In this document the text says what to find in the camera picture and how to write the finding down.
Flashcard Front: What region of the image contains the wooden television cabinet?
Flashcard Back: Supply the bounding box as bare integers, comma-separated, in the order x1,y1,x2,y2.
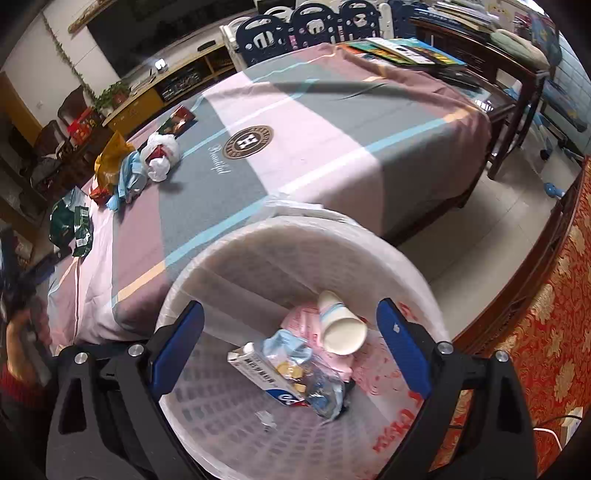
102,44,237,137

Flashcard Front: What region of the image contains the black audio amplifier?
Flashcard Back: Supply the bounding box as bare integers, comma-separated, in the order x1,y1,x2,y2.
161,65,209,100

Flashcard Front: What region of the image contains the dark green small packet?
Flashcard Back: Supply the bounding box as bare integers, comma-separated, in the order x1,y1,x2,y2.
72,206,94,258

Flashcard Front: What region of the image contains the white tissue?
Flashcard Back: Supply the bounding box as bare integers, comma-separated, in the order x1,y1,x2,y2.
147,157,171,184

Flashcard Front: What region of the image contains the stack of books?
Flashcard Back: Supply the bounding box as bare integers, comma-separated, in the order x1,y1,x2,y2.
434,0,500,31

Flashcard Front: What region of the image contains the white plastic lattice wastebasket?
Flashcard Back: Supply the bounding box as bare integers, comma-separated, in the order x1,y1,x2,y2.
157,200,451,480

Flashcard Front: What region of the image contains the dark jacket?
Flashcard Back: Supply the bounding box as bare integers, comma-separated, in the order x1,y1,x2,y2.
30,154,64,186

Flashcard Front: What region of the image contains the dark green gift bag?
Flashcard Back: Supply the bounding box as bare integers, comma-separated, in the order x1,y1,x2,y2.
49,187,78,247

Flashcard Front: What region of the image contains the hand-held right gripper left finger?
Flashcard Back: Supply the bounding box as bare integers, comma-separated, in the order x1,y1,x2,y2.
45,300,206,480

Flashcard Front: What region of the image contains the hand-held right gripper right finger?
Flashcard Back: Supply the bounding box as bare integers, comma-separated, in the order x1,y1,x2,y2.
374,298,539,480

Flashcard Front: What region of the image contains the black remote control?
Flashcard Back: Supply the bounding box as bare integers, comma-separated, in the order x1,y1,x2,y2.
436,69,482,89

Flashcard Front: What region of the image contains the ivy garland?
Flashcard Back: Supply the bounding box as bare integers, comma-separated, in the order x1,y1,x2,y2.
44,14,100,103

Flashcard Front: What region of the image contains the white cable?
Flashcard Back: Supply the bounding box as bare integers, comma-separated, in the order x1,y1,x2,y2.
531,413,583,451

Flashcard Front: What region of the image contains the brown snack packet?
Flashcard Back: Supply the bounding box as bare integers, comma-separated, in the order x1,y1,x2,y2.
158,105,198,138

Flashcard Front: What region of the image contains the plaid tablecloth with round emblem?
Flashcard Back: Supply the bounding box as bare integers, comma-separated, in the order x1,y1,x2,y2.
46,41,492,344

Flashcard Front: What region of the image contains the striped paper cup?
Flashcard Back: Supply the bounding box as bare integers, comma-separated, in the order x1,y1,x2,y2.
317,290,369,356

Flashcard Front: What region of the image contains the grey-green cushion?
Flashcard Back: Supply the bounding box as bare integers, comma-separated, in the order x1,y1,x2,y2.
490,30,551,71

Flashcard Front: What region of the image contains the red gift box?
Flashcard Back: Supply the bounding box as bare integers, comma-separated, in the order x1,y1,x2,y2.
68,107,103,140

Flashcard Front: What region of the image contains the red and gold sofa cushion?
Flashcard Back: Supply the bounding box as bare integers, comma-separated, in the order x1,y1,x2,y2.
434,161,591,476

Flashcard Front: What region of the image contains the large black television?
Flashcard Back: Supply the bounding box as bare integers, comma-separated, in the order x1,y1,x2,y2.
88,0,259,77

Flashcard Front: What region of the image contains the white and blue long carton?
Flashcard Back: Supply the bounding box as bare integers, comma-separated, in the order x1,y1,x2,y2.
226,342,311,409

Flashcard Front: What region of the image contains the blue children's backpack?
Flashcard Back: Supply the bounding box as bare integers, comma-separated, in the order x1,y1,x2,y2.
526,11,563,66

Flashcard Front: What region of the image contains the pink plastic bag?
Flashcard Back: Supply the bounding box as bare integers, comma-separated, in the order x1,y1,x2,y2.
281,305,370,386

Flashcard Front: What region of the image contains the yellow snack bag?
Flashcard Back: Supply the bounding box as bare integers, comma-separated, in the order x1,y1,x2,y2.
95,131,138,185

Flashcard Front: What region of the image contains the potted green plant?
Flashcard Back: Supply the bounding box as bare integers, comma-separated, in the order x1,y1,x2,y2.
95,80,133,116

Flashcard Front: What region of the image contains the light blue plastic bag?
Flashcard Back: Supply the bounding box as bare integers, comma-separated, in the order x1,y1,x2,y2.
107,151,149,212

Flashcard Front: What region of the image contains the navy and white playpen fence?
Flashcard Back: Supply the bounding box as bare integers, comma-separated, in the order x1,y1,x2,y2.
221,0,444,68

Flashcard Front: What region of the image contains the white plastic bag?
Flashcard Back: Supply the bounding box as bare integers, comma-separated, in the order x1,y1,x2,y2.
140,133,181,162

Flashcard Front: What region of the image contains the dark wooden chair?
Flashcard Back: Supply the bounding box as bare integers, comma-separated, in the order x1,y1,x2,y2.
30,120,93,197
58,85,114,153

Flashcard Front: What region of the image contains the clear plastic bag of snacks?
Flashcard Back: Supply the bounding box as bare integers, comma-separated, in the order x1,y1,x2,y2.
262,330,348,420

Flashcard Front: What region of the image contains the row of picture books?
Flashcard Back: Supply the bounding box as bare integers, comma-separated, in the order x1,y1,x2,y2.
339,38,468,68

